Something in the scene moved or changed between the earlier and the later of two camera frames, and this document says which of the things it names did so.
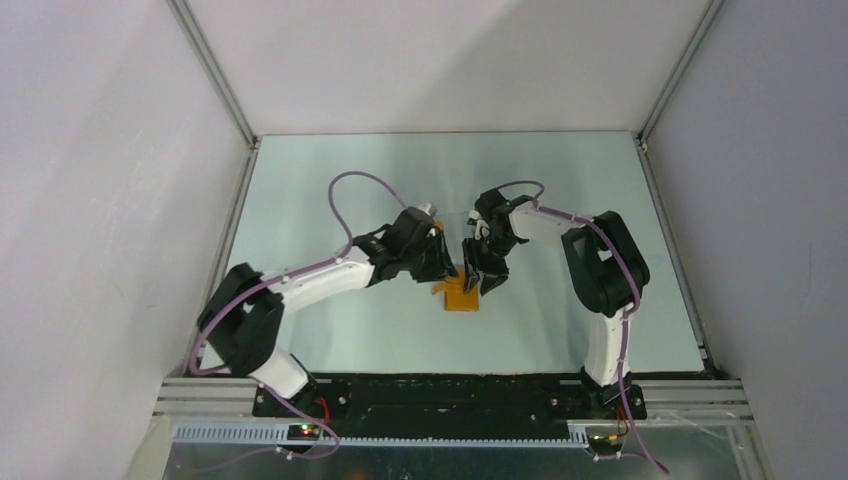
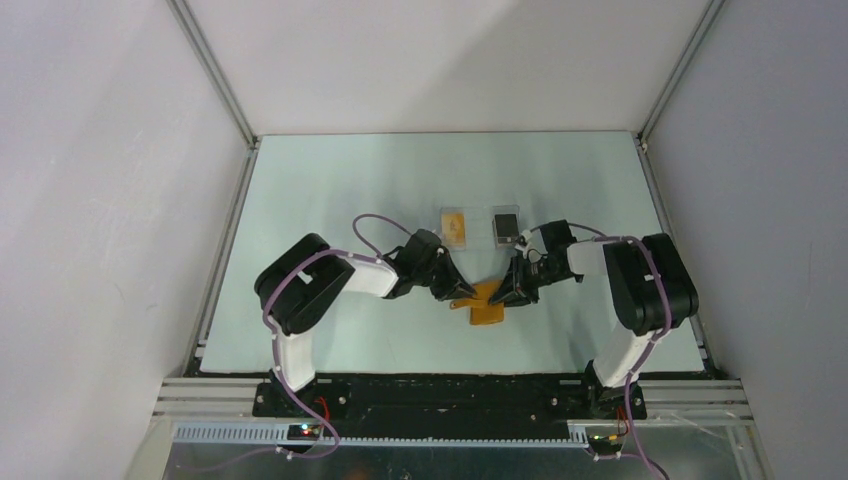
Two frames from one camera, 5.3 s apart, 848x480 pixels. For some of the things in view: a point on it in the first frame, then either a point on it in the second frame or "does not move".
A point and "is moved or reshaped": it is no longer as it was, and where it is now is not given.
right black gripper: [494, 274] → [514, 289]
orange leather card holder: [455, 297] is moved or reshaped
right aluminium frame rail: [665, 225] does not move
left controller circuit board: [303, 432] does not move
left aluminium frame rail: [225, 239] does not move
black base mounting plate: [447, 400] does not move
